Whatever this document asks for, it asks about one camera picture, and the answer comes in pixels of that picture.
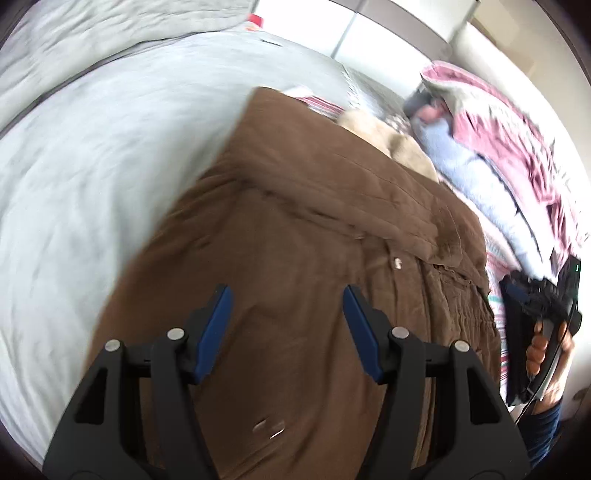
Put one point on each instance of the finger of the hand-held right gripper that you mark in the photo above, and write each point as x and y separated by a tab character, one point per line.
526	295

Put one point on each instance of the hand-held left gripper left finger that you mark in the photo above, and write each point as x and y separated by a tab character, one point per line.
217	323

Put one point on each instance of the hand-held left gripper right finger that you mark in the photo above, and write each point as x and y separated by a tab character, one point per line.
360	323

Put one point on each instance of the brown coat with fur trim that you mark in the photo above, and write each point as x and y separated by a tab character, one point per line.
286	230

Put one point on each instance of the person's right forearm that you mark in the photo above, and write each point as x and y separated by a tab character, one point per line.
545	429

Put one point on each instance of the person's right hand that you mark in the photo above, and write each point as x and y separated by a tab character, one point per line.
535	350

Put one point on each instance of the light blue fleece garment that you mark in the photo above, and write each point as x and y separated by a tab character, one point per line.
461	170

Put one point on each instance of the pink plaid garment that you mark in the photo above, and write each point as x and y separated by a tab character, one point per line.
508	134

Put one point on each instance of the grey bed sheet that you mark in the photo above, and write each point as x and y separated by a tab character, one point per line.
92	161

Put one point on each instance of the dark grey garment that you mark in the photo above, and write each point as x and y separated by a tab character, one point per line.
418	104

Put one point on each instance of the grey patterned blanket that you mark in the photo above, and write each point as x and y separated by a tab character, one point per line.
369	92

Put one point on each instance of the white wardrobe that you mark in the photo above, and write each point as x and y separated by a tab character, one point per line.
369	23

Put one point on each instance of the red object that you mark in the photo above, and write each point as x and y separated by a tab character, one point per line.
256	21

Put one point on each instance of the grey padded headboard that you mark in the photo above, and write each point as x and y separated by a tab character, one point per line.
92	37

